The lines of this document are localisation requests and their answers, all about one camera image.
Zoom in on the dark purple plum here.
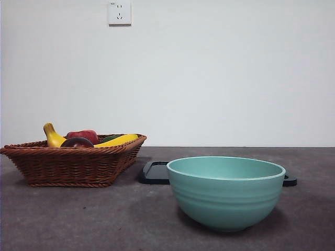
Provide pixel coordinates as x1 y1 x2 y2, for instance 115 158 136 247
60 136 95 149

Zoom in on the teal ribbed bowl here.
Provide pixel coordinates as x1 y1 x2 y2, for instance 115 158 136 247
166 156 286 233

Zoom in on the black rectangular tray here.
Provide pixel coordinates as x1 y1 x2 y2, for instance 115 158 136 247
138 161 298 188

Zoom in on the green vegetable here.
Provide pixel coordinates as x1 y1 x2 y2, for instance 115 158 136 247
99 134 122 144

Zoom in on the red apple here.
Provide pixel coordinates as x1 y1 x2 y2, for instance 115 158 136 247
65 129 99 144

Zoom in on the brown wicker basket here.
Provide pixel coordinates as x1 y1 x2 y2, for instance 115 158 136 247
0 133 148 188

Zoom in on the yellow banana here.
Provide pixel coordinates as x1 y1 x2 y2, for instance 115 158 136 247
43 122 139 148

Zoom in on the white wall socket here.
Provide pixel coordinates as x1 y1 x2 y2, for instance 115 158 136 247
108 1 132 27

